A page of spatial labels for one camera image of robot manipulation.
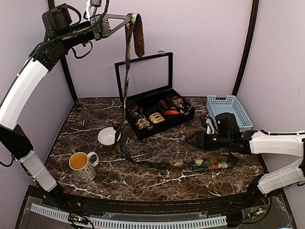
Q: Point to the black white rolled tie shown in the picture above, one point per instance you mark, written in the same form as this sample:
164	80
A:
184	109

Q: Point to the red dark rolled tie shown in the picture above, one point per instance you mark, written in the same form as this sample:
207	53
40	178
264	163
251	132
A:
132	107

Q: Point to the camouflage patterned necktie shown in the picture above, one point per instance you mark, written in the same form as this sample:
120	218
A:
135	48

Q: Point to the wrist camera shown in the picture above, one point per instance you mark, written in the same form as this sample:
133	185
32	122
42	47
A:
209	125
91	8

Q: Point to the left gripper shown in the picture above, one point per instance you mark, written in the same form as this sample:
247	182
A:
104	29

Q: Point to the white and orange bowl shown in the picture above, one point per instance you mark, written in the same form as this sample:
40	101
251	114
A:
106	137

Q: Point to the cream striped rolled tie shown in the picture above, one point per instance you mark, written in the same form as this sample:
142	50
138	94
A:
156	118

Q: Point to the patterned mug with orange liquid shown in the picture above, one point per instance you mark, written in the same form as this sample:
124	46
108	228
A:
84	165

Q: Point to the orange black rolled tie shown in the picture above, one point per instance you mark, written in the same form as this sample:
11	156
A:
171	111

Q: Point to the tan patterned rolled tie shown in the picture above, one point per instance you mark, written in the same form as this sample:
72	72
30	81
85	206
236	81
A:
176	101

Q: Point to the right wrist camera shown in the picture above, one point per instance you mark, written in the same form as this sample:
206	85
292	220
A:
209	125

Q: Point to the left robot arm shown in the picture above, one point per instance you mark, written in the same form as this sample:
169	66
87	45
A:
61	36

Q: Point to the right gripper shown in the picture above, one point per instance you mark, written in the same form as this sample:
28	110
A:
204	141

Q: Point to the blue plastic basket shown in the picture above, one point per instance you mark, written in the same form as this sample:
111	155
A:
229	104

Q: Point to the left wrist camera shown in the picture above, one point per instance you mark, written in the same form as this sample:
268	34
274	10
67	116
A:
91	8

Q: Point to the blue dotted rolled tie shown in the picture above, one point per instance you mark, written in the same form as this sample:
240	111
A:
136	115

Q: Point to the floral dark rolled tie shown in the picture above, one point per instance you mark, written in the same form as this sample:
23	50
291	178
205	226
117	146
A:
143	123

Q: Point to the brown rolled tie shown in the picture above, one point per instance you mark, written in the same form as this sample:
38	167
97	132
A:
162	106

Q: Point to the black tie storage box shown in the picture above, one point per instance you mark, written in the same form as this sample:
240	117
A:
150	80

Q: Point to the black front rail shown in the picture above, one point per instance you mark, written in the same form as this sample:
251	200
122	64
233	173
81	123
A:
87	203

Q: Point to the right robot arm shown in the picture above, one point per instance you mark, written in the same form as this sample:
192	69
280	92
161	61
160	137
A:
224	132

